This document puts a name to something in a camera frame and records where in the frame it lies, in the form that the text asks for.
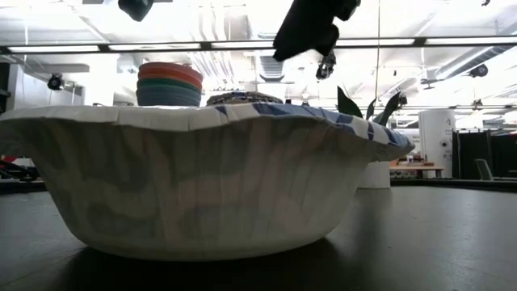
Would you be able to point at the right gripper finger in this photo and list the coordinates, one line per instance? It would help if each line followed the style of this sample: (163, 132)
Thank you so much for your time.
(305, 28)

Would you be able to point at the pink plastic bowl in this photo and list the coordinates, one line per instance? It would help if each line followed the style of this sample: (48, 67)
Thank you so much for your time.
(169, 66)

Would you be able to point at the red plastic bowl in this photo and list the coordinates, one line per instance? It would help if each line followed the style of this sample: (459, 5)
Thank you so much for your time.
(169, 78)

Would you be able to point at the green bowl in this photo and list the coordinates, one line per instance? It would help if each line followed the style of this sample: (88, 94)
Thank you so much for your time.
(167, 86)

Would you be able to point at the blue ribbed bowl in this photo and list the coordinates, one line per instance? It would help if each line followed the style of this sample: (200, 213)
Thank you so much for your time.
(167, 99)

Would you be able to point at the black ceiling spotlight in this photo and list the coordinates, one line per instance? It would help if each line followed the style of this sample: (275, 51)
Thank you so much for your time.
(479, 70)
(325, 68)
(55, 82)

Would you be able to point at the ceiling air vent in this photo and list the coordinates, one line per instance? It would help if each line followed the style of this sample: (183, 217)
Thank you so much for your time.
(271, 68)

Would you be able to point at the long ceiling light bar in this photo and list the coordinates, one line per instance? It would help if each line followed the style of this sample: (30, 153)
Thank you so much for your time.
(250, 43)

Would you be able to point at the green leafy plant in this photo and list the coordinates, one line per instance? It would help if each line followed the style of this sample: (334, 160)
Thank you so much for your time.
(348, 106)

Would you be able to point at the white cylindrical appliance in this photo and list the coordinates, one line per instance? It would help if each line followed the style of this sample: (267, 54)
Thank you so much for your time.
(436, 137)

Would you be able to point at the wooden background table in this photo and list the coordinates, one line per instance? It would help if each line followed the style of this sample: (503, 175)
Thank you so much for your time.
(416, 166)

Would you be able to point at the large blue-patterned paper bowl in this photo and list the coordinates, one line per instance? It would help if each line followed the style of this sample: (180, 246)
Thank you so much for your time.
(194, 182)

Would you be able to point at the black room partition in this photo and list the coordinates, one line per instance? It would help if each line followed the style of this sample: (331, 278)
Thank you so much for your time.
(484, 153)

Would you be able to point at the grey chair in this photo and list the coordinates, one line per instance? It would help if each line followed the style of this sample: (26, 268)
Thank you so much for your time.
(484, 169)

